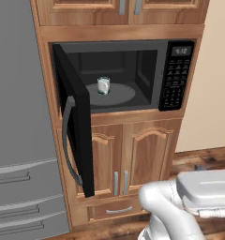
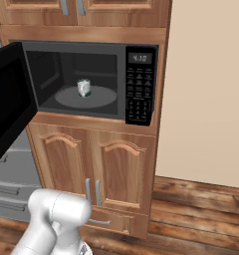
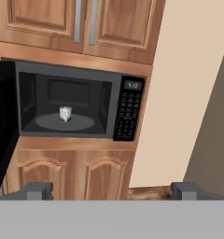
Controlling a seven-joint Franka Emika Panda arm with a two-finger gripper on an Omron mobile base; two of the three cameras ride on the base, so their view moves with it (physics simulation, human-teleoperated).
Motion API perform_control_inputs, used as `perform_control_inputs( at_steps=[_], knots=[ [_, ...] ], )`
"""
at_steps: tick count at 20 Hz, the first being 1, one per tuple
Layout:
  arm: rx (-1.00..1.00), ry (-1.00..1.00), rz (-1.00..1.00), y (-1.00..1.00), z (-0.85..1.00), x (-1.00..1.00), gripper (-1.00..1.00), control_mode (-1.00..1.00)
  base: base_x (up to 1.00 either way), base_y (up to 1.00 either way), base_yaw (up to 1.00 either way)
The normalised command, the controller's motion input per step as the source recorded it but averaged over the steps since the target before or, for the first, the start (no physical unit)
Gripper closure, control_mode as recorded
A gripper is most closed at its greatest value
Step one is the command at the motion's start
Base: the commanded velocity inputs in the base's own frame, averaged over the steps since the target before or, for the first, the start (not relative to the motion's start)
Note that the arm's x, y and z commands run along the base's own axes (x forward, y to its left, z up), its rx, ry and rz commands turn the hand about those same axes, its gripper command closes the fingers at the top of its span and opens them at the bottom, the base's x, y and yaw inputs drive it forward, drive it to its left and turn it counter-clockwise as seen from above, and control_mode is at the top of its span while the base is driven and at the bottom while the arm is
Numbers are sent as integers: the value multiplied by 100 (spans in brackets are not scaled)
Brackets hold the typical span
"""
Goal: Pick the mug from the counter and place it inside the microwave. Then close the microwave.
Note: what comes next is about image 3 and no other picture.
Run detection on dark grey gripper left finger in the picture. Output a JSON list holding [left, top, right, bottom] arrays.
[[0, 181, 54, 201]]

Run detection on black microwave door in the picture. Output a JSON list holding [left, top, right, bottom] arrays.
[[0, 60, 21, 199]]

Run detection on grey black microwave oven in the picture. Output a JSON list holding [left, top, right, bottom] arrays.
[[14, 61, 147, 143]]

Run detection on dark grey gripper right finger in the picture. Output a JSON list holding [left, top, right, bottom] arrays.
[[170, 181, 224, 201]]

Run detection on arched wooden cupboard door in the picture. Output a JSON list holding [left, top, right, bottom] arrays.
[[3, 148, 79, 201], [74, 148, 137, 201]]

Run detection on silver bar cupboard handle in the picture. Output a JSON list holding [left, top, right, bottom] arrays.
[[74, 0, 83, 44], [88, 0, 100, 47]]

